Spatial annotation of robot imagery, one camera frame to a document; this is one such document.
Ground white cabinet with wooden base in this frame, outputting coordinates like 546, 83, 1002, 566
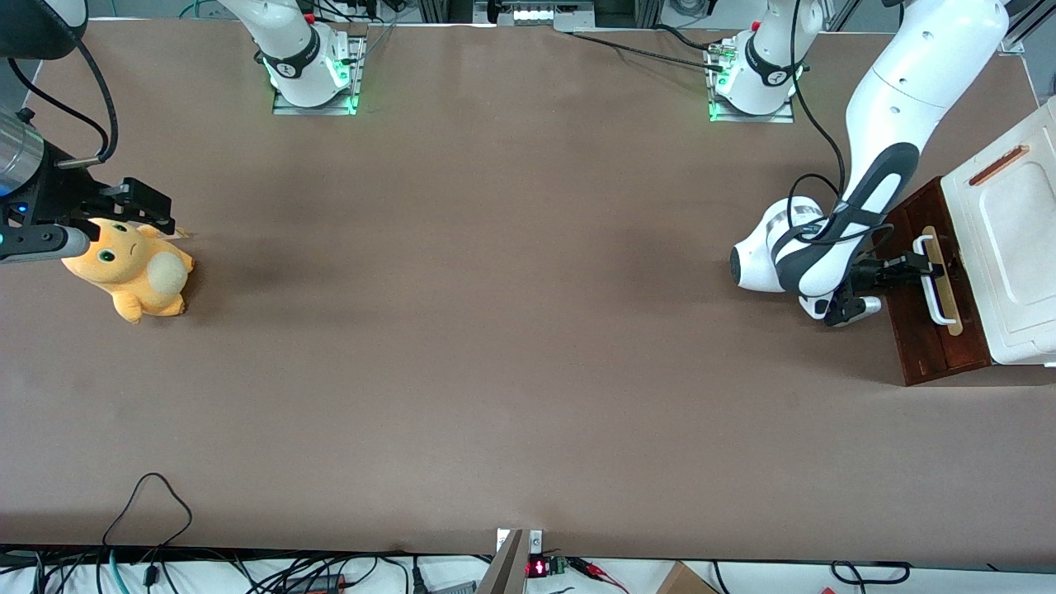
870, 95, 1056, 387

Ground light wooden handle backplate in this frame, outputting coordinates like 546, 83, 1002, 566
922, 225, 964, 337

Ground white power strip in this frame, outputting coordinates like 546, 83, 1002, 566
493, 0, 596, 32

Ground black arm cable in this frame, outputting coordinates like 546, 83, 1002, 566
784, 0, 875, 248
7, 58, 112, 149
73, 37, 120, 166

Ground copper bar on cabinet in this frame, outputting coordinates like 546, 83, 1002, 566
969, 146, 1030, 186

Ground aluminium frame post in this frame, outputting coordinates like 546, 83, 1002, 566
994, 0, 1056, 57

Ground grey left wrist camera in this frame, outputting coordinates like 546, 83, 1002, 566
825, 295, 884, 328

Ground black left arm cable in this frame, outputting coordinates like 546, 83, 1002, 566
784, 0, 875, 248

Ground red clip leads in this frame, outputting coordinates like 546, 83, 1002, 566
569, 559, 629, 592

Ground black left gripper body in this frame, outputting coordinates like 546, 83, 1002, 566
843, 257, 890, 299

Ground black oval cable loop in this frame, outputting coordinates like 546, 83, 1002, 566
829, 561, 912, 587

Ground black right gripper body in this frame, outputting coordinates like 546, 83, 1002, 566
29, 147, 125, 228

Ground orange plush toy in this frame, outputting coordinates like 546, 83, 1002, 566
60, 216, 196, 324

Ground dark wooden drawer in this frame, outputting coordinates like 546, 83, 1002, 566
872, 177, 991, 386

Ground grey metal bar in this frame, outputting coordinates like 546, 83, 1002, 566
476, 529, 529, 594

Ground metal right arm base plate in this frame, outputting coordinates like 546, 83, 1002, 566
272, 33, 366, 116

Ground long black table cable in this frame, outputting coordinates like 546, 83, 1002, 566
569, 31, 727, 73

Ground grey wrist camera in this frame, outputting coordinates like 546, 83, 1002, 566
0, 224, 92, 265
825, 295, 884, 328

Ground short black table cable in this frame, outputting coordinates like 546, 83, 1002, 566
656, 23, 712, 54

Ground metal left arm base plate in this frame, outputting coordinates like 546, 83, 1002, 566
707, 37, 795, 125

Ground brown cardboard piece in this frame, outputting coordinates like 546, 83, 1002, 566
656, 561, 720, 594

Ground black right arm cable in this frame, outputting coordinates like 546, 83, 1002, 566
7, 58, 112, 149
73, 37, 120, 166

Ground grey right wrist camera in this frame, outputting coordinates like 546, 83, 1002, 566
0, 224, 92, 265

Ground white drawer handle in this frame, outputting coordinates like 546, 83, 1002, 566
914, 235, 958, 327

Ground black looped cable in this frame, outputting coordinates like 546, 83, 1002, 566
103, 473, 193, 549

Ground white mounting plate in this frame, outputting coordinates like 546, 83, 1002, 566
495, 529, 545, 555

